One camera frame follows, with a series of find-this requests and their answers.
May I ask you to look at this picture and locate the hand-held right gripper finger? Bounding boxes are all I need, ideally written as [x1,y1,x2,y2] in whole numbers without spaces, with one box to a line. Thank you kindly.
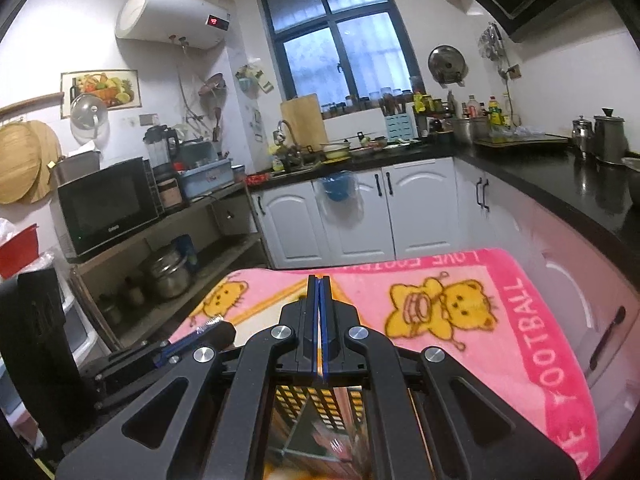
[320,275,586,480]
[55,274,321,480]

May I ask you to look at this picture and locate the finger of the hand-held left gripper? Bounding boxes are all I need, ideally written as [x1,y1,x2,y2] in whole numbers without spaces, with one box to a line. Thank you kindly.
[97,320,237,411]

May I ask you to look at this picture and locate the black perforated utensil holder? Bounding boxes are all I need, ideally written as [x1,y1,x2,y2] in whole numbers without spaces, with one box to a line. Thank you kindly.
[265,382,372,480]

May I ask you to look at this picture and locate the bunch of hanging metal utensils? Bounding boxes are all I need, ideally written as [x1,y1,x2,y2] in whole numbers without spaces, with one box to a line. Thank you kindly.
[477,22,507,62]

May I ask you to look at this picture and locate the white plastic drawer unit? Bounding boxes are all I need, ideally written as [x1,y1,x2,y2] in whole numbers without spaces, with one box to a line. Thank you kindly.
[47,260,109,363]

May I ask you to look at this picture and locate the small dark pot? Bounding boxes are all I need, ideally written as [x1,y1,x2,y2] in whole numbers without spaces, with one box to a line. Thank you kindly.
[97,295,124,327]
[120,275,147,309]

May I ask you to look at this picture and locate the steel stockpot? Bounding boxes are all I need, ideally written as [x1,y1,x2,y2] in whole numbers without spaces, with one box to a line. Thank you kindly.
[140,247,194,302]

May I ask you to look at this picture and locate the pink printed blanket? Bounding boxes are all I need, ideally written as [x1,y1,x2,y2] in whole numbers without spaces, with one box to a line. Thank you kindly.
[170,247,601,480]

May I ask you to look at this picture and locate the blue packet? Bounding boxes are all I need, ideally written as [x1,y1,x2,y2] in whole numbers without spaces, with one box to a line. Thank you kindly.
[172,234,199,271]

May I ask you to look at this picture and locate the concrete shelf unit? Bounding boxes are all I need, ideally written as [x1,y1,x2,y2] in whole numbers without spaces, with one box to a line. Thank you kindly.
[70,182,271,352]

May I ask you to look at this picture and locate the red plastic basin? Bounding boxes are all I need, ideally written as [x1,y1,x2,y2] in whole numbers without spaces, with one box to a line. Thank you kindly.
[0,225,40,281]

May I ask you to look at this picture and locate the grey metal drawer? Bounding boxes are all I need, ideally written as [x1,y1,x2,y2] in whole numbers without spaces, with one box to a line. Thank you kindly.
[210,195,259,237]

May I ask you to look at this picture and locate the blue plastic bag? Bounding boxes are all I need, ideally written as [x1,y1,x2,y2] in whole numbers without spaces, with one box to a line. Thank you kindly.
[314,171,364,222]

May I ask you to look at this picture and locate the white base cabinets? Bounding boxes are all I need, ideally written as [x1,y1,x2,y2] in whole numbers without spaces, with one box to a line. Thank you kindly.
[248,156,640,411]

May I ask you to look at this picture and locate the small brown box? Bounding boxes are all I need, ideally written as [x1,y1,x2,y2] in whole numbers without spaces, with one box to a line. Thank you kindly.
[157,175,184,209]

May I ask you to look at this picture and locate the black microwave oven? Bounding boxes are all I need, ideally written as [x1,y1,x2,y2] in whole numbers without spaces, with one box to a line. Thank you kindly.
[52,156,161,262]

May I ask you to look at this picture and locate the blue dish drainer box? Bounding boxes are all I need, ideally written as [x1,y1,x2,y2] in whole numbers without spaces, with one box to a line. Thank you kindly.
[177,157,235,199]

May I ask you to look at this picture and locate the grey metal pot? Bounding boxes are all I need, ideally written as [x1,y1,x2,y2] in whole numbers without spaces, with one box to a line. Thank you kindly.
[52,151,101,184]

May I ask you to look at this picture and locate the round bamboo board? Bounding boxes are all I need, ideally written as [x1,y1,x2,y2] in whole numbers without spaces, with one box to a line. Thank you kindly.
[20,119,63,203]
[0,122,42,205]

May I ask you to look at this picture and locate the chrome faucet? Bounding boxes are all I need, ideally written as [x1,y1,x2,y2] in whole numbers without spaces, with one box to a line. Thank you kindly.
[273,120,302,161]

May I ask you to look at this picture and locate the black blender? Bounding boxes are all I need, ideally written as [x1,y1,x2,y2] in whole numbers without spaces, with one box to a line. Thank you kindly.
[143,125,181,172]

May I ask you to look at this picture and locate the wooden cutting board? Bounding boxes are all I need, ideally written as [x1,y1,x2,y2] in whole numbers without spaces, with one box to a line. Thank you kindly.
[280,93,329,147]

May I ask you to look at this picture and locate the blue utensil caddy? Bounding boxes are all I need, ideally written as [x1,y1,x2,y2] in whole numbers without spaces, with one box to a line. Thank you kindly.
[384,112,419,142]

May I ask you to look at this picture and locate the row of spice jars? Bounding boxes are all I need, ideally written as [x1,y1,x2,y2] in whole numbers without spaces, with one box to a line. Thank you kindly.
[320,87,416,114]

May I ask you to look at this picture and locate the steel cooking pot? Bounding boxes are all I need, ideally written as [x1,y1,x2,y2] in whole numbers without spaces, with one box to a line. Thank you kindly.
[452,116,489,146]

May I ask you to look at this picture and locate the hanging glass pot lid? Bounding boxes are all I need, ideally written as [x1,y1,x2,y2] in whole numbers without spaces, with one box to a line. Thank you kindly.
[70,92,110,153]

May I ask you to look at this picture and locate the hanging copper pan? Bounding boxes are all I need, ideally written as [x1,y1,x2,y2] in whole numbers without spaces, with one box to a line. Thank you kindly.
[199,72,227,99]

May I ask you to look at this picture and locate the dark framed window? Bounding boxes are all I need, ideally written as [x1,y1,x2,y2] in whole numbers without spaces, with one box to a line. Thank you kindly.
[257,0,425,106]

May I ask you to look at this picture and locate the dark tray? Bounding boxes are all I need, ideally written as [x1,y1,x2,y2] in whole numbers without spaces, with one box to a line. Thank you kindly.
[474,132,571,149]

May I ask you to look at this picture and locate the stainless pot lid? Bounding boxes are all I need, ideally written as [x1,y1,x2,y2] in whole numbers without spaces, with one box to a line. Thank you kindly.
[427,45,470,86]

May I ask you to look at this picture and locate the small steel kettle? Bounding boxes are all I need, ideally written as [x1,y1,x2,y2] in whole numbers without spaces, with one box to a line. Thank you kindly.
[571,115,596,159]

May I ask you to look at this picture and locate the white water heater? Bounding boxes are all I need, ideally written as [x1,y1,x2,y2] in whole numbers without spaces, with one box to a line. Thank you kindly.
[115,0,230,51]

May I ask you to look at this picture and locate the tall steel canister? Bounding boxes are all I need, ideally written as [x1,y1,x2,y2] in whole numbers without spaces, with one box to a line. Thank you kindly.
[592,107,629,166]

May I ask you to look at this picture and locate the green wall organizer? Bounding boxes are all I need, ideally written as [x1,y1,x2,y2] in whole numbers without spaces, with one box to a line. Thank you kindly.
[236,64,275,94]

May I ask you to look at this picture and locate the wooden wall rail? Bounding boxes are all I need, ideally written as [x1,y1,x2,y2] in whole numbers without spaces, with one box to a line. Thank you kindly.
[0,92,66,117]

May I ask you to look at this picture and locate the fruit wall poster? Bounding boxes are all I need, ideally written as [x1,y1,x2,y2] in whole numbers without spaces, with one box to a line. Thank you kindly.
[61,70,142,111]

